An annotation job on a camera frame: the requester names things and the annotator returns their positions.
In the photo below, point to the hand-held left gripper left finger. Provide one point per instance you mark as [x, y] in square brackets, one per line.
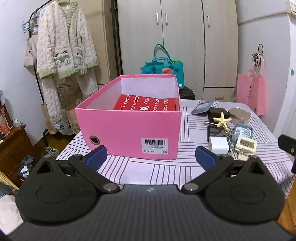
[97, 156]

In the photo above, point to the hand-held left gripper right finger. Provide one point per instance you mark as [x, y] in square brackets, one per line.
[205, 157]

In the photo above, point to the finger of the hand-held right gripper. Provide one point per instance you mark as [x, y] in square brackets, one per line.
[288, 142]

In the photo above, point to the white charger plug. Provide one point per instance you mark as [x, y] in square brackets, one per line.
[217, 144]

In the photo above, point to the pink cardboard box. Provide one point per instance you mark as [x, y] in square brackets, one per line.
[127, 129]

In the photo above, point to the cream plastic adapter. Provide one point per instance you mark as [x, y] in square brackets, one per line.
[246, 144]

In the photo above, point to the blue-grey device with label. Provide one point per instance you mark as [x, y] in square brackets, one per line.
[241, 134]

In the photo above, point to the matte black box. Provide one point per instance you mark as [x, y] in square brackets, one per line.
[216, 113]

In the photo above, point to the beige rounded case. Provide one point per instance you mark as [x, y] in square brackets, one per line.
[239, 114]

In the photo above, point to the black card holder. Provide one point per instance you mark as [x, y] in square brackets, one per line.
[216, 134]

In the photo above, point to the metal keyring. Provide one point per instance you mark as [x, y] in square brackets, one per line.
[229, 133]

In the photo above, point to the yellow starfish ornament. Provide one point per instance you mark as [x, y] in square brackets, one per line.
[222, 120]

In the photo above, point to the grey and white sneaker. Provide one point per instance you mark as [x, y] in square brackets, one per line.
[52, 153]

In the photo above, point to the striped tablecloth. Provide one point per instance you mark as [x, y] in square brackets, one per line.
[161, 169]

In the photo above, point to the white and green plastic bag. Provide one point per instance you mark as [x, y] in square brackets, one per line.
[61, 126]

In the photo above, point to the dark grey pocket device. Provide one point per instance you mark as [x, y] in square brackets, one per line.
[201, 109]

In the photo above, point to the plain brown paper bag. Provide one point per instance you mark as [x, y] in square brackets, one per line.
[47, 120]

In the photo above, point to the pink shopping bag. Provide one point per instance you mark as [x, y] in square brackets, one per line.
[251, 92]

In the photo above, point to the red sheet with white print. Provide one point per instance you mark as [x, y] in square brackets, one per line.
[143, 103]

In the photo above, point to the dark plastic bag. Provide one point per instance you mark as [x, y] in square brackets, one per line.
[26, 168]

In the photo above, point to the brown paper bag black print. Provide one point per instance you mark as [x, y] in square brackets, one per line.
[67, 85]

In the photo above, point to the yellow striped cloth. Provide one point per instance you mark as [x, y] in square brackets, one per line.
[7, 180]

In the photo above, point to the teal felt handbag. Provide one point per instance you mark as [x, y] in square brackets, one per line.
[161, 68]

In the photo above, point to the pile of colourful packets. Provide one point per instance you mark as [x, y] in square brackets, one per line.
[4, 120]

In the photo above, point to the black pole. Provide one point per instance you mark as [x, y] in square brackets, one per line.
[116, 46]

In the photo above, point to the cream and green fluffy robe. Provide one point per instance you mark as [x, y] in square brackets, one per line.
[62, 41]

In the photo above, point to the light wood wardrobe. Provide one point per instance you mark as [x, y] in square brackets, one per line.
[185, 34]

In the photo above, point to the cream tote bag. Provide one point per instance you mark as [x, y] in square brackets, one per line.
[30, 51]

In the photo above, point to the blue clothes hangers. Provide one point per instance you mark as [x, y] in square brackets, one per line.
[29, 26]

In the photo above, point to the black clothes rack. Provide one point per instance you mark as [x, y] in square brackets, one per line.
[34, 14]

